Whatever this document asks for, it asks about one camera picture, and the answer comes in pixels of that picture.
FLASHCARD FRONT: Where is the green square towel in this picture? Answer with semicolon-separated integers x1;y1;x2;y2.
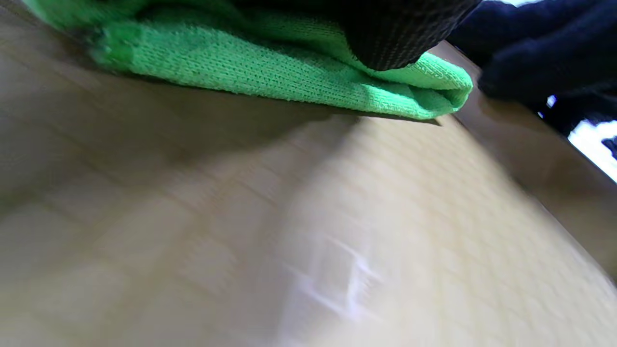
21;0;474;120

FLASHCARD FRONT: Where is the brown plastic food tray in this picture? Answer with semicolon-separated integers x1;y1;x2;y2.
0;0;617;347

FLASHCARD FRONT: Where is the person's right hand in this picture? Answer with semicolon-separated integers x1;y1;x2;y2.
446;0;617;136

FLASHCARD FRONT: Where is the person's left hand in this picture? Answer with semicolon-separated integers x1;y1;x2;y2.
94;0;483;72

